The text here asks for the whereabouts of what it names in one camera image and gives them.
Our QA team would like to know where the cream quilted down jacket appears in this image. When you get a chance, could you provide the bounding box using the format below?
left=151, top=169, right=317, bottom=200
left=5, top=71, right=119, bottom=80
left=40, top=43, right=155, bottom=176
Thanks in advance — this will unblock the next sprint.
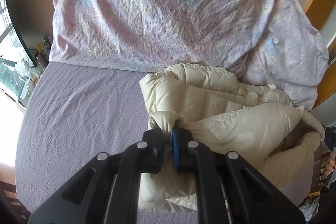
left=139, top=64, right=325, bottom=213

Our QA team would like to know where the person's right hand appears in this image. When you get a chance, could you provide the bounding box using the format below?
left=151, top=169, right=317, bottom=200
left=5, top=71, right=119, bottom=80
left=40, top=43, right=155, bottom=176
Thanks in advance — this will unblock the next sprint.
left=324, top=152, right=335, bottom=176

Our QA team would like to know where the dark wooden chair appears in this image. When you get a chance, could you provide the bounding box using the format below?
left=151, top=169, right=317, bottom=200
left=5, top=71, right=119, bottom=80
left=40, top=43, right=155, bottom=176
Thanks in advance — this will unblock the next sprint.
left=1, top=181, right=31, bottom=224

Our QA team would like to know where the lilac bed sheet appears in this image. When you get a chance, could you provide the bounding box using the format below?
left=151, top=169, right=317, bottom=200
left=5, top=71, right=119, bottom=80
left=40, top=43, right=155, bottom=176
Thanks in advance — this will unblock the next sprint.
left=15, top=60, right=314, bottom=224

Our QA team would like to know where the cluttered glass side table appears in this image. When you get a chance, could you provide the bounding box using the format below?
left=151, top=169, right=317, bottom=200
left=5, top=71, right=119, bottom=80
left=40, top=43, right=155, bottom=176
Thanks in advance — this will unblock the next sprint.
left=1, top=33, right=51, bottom=107

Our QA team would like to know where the pink floral duvet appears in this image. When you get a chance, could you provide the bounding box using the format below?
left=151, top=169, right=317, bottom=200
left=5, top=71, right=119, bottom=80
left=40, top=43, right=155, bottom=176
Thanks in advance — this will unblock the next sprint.
left=50, top=0, right=329, bottom=110

